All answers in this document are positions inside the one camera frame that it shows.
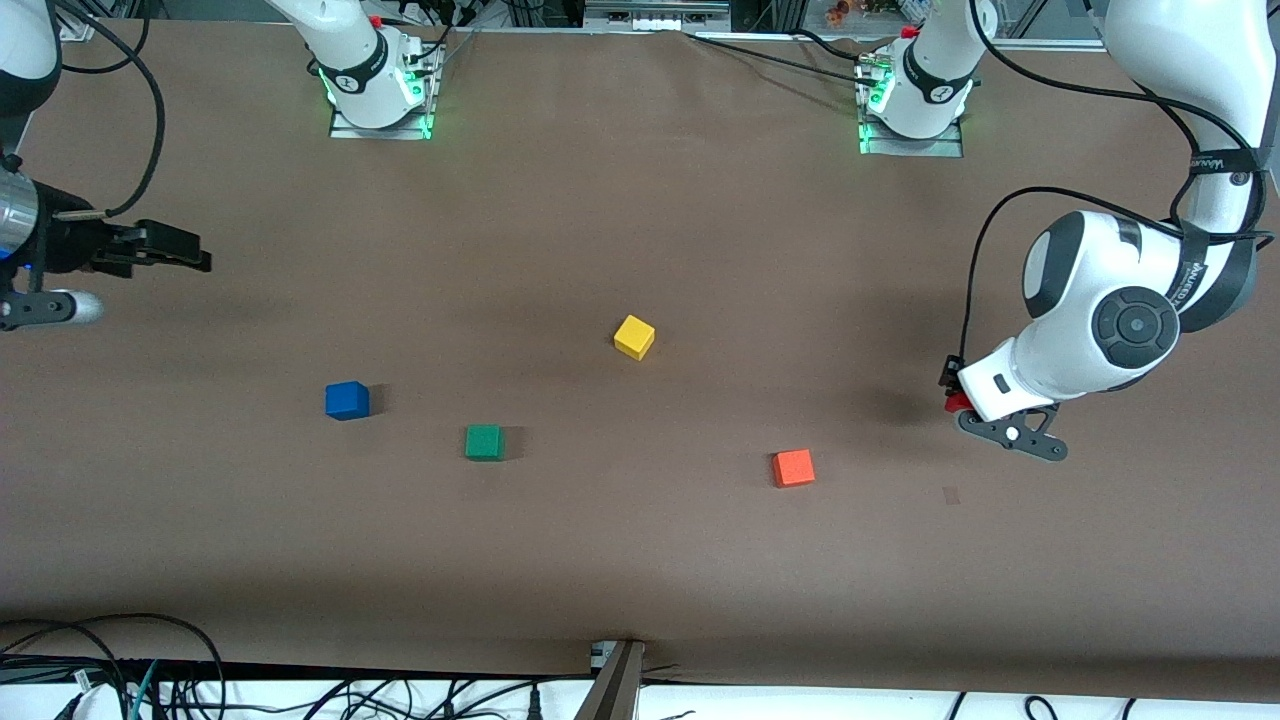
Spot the blue cube block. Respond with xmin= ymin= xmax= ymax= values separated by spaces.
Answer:
xmin=324 ymin=381 xmax=371 ymax=422

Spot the yellow cube block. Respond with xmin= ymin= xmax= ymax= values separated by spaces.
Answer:
xmin=613 ymin=314 xmax=657 ymax=362

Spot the grey power strip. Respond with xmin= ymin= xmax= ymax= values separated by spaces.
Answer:
xmin=584 ymin=0 xmax=733 ymax=33

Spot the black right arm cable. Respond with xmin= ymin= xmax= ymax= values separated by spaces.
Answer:
xmin=55 ymin=0 xmax=167 ymax=223

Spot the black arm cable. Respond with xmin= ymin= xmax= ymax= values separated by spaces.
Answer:
xmin=55 ymin=0 xmax=167 ymax=223
xmin=958 ymin=0 xmax=1276 ymax=371

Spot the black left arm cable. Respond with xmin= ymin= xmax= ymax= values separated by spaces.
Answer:
xmin=958 ymin=0 xmax=1276 ymax=371

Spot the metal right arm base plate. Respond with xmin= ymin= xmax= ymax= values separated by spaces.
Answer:
xmin=329 ymin=60 xmax=441 ymax=141

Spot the long black table cable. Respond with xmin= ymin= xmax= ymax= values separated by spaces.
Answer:
xmin=684 ymin=30 xmax=883 ymax=85

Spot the black looping floor cable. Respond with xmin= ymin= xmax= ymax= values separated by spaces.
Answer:
xmin=0 ymin=612 xmax=227 ymax=720

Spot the green floor cable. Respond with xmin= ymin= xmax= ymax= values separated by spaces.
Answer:
xmin=126 ymin=660 xmax=161 ymax=720

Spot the aluminium profile post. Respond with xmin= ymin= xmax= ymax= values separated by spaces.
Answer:
xmin=574 ymin=639 xmax=647 ymax=720

